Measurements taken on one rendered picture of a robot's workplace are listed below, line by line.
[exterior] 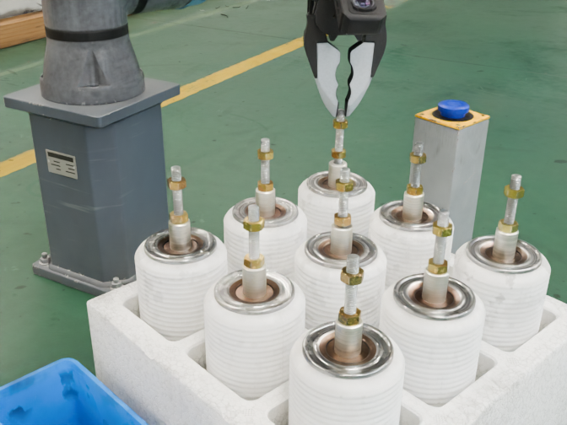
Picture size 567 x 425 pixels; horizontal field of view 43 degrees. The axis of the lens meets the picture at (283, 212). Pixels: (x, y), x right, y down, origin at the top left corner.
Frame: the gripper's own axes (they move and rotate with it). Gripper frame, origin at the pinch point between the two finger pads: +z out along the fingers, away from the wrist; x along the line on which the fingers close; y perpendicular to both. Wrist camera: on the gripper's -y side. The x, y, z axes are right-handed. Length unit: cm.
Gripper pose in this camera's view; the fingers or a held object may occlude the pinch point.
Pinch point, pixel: (342, 107)
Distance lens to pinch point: 85.2
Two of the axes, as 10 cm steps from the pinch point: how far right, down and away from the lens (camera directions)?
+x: -10.0, 0.3, -0.8
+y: -0.9, -4.4, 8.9
